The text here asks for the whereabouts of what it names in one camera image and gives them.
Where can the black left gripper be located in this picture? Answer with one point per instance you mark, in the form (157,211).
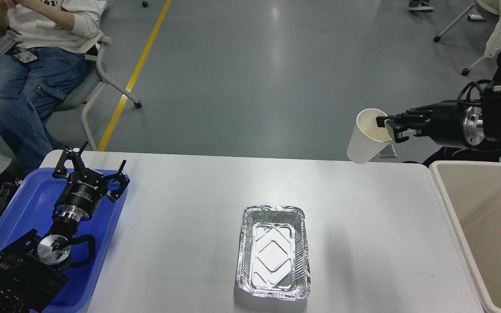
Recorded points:
(85,187)

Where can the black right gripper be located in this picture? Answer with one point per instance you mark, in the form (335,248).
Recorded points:
(450,124)

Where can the white paper cup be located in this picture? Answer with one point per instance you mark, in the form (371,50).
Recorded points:
(367,138)

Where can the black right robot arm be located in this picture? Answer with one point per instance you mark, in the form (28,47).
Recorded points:
(485,94)

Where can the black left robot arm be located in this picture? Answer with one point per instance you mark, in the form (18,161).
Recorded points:
(55,233)

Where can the right metal floor plate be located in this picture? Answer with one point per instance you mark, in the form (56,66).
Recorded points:
(388,152)

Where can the blue plastic tray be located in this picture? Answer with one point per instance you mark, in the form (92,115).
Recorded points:
(32,207)

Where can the grey office chair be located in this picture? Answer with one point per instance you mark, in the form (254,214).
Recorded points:
(94,84)

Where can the walking person grey trousers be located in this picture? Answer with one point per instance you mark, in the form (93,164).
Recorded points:
(420,6)

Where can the beige plastic bin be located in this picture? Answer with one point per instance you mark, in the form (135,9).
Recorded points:
(471,192)

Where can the seated person in jeans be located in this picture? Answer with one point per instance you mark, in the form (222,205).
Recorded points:
(45,66)

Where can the aluminium foil tray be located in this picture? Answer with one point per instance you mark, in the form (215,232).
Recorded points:
(273,258)

